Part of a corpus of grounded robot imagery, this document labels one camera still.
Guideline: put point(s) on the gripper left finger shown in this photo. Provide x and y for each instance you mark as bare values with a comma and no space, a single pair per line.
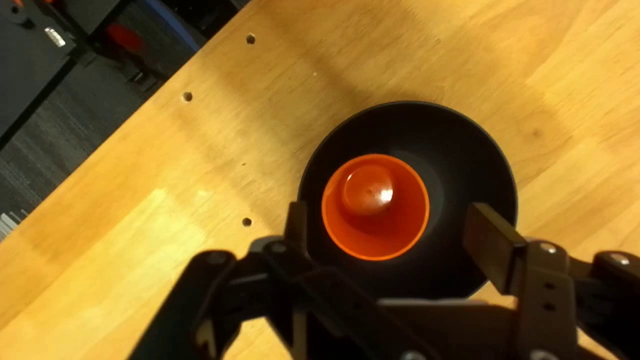
280,285

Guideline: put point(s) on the black cabinet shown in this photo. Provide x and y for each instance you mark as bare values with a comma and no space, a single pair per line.
30,55

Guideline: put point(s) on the black bowl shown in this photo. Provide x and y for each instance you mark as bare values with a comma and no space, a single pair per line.
450,165

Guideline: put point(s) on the orange cup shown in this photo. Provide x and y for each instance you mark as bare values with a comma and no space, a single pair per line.
375,207

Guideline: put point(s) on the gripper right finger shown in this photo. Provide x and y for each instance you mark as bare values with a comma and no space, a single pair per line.
545,290

